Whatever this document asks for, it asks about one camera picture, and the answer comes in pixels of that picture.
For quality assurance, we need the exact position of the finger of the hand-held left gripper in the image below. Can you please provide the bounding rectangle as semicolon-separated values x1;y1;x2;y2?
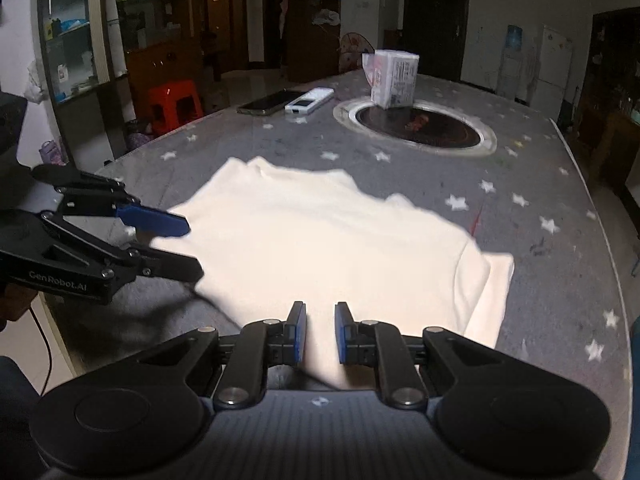
32;164;191;237
42;211;205;283

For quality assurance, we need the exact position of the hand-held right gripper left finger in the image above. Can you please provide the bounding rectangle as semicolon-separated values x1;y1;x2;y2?
132;301;308;409

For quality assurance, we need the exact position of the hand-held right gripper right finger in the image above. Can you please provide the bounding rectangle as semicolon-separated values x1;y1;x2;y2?
334;301;506;409

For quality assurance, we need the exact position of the cream white t-shirt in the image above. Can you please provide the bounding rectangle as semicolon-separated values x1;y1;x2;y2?
150;156;516;391

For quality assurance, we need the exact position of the purple patterned bag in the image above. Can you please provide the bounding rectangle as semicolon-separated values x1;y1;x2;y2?
41;139;68;166

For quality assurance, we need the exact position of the red plastic stool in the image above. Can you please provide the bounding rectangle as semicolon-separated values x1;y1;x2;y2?
147;79;205;136

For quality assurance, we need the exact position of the brown wooden low cabinet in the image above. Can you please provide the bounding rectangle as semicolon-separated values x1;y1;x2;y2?
125;40;201;126

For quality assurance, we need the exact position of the dark smartphone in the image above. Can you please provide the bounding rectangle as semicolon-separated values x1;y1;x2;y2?
236;89;306;116

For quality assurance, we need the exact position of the white remote control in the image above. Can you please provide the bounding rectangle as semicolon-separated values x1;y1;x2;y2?
285;87;334;113

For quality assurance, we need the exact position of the glass display shelf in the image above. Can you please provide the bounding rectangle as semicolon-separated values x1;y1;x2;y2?
37;0;126;106

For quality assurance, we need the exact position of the round black induction cooker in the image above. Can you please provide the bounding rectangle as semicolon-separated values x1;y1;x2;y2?
333;98;497;157

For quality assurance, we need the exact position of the grey star-printed tablecloth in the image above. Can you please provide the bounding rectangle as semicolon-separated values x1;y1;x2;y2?
45;70;633;480

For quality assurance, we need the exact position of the pink electric fan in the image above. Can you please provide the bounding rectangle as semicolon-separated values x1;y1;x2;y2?
339;32;373;73

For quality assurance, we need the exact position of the white tissue pack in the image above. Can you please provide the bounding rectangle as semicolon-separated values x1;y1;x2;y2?
362;50;421;110

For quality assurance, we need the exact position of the white water dispenser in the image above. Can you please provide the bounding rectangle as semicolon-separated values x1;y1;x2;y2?
497;49;526;101

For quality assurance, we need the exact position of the dark wooden door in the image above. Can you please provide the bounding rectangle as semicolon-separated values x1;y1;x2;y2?
402;0;471;83

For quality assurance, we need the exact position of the dark wooden side table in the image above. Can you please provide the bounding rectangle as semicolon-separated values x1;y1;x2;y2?
590;110;640;201

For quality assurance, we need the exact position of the white refrigerator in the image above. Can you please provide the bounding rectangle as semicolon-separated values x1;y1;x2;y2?
530;25;573;111

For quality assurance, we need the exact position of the dark wooden display cabinet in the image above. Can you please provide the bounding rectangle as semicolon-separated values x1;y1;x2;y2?
575;10;640;126

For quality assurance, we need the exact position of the black cable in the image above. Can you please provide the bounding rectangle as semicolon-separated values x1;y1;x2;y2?
27;305;54;396

